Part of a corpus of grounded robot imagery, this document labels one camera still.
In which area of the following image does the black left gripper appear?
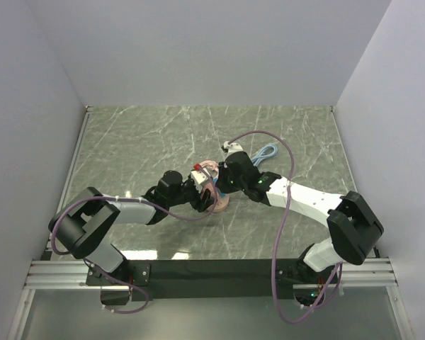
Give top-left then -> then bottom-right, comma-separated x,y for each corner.
168,178 -> 217,212

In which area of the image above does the pink cube socket adapter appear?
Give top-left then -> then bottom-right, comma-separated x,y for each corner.
202,183 -> 219,209

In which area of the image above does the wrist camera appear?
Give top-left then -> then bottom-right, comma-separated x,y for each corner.
190,164 -> 210,193
222,141 -> 244,157

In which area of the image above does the pink coiled power cord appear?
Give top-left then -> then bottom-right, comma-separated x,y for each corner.
200,159 -> 220,178

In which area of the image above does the light blue power cord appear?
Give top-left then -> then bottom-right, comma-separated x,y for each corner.
251,143 -> 280,166

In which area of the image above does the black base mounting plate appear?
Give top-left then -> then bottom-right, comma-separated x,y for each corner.
84,259 -> 341,307

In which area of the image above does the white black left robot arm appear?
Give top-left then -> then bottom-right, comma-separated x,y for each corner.
49,164 -> 218,285

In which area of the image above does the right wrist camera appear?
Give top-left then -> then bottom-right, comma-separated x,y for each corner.
222,141 -> 244,157

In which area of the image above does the blue plug adapter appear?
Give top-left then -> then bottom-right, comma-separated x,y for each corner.
213,178 -> 227,198

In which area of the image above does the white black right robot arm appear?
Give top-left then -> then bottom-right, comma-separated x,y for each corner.
216,145 -> 384,283

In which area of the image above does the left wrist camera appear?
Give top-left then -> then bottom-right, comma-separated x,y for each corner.
190,164 -> 210,193

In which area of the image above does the pink round power strip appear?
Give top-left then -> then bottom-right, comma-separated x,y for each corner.
207,195 -> 230,213

